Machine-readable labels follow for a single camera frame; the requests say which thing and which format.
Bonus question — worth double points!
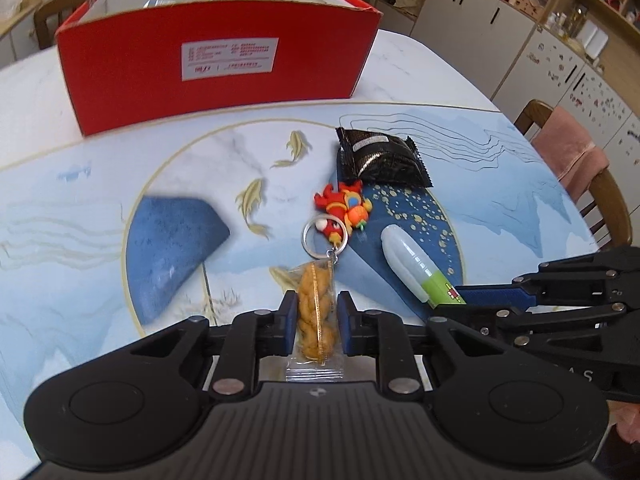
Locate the black snack packet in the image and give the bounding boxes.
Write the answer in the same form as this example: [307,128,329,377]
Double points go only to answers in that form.
[335,126,433,188]

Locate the white lower cabinet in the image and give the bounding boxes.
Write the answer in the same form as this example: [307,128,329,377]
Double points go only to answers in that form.
[410,0,543,102]

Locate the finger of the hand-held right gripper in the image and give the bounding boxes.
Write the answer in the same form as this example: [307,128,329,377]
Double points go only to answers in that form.
[454,246,640,307]
[430,302,640,402]

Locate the white green tube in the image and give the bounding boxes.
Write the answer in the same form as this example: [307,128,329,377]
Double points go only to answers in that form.
[381,225,468,308]

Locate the white plastic containers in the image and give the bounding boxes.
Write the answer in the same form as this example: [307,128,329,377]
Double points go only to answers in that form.
[582,22,609,59]

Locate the wooden sideboard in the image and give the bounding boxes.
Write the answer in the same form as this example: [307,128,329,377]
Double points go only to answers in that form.
[0,0,43,67]

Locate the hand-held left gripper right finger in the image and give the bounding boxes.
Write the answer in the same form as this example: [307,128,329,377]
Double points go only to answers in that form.
[336,290,505,396]

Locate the glass bottle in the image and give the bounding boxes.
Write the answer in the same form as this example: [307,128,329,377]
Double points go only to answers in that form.
[567,5,589,39]

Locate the white stickered cabinet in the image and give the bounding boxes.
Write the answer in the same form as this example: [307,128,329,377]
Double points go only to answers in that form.
[492,27,640,161]

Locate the red toy keychain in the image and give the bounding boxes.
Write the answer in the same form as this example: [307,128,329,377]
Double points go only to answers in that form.
[301,180,374,266]

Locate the dark wooden slatted chair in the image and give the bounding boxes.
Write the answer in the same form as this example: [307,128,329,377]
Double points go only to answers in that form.
[34,0,108,50]

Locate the twisted fried snack packet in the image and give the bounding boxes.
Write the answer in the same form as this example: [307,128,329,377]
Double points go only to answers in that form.
[284,260,346,383]

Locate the red cardboard box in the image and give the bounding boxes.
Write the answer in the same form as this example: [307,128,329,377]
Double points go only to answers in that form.
[55,0,385,137]

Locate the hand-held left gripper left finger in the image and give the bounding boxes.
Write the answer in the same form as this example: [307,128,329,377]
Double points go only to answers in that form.
[130,290,299,396]

